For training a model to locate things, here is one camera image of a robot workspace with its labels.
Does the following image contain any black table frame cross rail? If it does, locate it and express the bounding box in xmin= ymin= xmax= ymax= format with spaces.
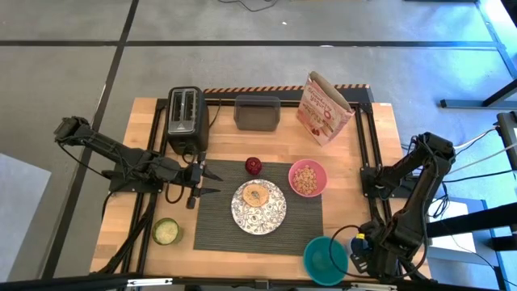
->
xmin=204 ymin=99 xmax=364 ymax=108

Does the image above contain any grey cable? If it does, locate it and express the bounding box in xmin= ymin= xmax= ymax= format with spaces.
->
xmin=448 ymin=143 xmax=517 ymax=175

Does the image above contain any toasted bagel half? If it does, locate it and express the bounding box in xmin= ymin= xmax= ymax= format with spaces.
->
xmin=242 ymin=183 xmax=271 ymax=209

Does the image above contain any teal bowl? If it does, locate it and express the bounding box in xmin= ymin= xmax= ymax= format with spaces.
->
xmin=302 ymin=235 xmax=350 ymax=287

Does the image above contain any cereal rings heap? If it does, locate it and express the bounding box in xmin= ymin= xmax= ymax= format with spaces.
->
xmin=293 ymin=163 xmax=319 ymax=196

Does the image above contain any pink strawberry yogurt cereal bag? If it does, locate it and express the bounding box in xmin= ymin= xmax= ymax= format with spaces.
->
xmin=295 ymin=70 xmax=357 ymax=148

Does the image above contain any black aluminium crossbar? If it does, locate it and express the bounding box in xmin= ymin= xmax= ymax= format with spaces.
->
xmin=0 ymin=273 xmax=517 ymax=291

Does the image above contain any hazard-striped black floor mat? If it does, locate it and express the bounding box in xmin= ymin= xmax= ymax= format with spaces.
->
xmin=202 ymin=83 xmax=376 ymax=104

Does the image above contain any white box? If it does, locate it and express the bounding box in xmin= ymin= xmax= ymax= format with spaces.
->
xmin=426 ymin=196 xmax=493 ymax=264

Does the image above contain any grey desk foot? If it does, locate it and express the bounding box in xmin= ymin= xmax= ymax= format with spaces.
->
xmin=439 ymin=78 xmax=517 ymax=111

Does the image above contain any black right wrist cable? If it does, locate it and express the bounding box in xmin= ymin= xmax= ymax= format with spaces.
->
xmin=328 ymin=224 xmax=367 ymax=280

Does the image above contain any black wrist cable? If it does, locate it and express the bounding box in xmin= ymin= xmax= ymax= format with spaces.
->
xmin=328 ymin=224 xmax=367 ymax=280
xmin=163 ymin=183 xmax=186 ymax=205

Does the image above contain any grey woven placemat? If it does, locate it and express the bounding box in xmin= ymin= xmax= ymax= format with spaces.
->
xmin=192 ymin=158 xmax=325 ymax=257

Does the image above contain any black toaster power cable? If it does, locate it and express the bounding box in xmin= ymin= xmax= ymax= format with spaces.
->
xmin=209 ymin=98 xmax=224 ymax=129

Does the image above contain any white power cable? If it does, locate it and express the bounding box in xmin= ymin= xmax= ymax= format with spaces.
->
xmin=454 ymin=126 xmax=501 ymax=150

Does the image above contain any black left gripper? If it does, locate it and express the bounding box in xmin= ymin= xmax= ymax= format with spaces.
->
xmin=177 ymin=150 xmax=225 ymax=210

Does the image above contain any green drinking glass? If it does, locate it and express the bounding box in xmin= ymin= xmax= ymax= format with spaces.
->
xmin=151 ymin=217 xmax=184 ymax=247

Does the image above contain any black desk leg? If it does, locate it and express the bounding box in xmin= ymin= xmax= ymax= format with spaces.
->
xmin=426 ymin=200 xmax=517 ymax=240

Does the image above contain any silver metal bracket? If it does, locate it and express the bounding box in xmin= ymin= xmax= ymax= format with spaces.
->
xmin=126 ymin=277 xmax=174 ymax=288
xmin=350 ymin=282 xmax=399 ymax=291

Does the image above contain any red apple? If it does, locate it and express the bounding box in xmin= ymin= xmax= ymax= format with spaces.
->
xmin=244 ymin=156 xmax=264 ymax=177

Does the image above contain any black floor cable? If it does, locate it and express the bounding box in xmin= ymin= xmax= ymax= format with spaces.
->
xmin=216 ymin=0 xmax=280 ymax=13

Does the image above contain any black two-slot toaster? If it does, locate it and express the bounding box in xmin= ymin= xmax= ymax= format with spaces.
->
xmin=166 ymin=85 xmax=212 ymax=157

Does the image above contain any white blue patterned plate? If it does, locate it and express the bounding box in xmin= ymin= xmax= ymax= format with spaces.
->
xmin=230 ymin=179 xmax=288 ymax=236

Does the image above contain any grey plastic bin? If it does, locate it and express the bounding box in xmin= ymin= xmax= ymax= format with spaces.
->
xmin=233 ymin=94 xmax=282 ymax=133

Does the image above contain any black cable bundle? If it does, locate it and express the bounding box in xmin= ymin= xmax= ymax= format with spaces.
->
xmin=427 ymin=169 xmax=517 ymax=221

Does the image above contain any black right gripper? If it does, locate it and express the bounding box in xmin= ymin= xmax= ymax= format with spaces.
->
xmin=350 ymin=219 xmax=406 ymax=280

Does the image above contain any blue cup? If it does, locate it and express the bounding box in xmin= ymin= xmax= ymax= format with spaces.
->
xmin=349 ymin=235 xmax=371 ymax=257

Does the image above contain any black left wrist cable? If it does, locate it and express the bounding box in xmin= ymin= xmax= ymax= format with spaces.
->
xmin=163 ymin=183 xmax=186 ymax=205

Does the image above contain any pink ceramic bowl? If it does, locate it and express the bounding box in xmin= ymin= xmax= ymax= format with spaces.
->
xmin=287 ymin=158 xmax=329 ymax=199

